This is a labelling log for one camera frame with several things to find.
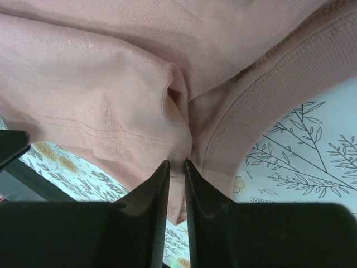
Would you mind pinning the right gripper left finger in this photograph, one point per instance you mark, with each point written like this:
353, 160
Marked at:
127, 233

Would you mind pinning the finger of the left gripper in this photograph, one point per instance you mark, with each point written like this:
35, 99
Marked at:
13, 145

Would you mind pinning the pink t shirt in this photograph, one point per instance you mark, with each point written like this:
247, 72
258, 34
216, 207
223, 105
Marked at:
128, 84

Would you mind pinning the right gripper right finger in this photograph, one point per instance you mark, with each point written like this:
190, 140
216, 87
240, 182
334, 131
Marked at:
223, 233

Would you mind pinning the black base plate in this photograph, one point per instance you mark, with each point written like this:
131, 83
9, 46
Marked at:
20, 183

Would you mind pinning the floral table mat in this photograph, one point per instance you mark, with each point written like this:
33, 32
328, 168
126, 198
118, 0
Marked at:
308, 156

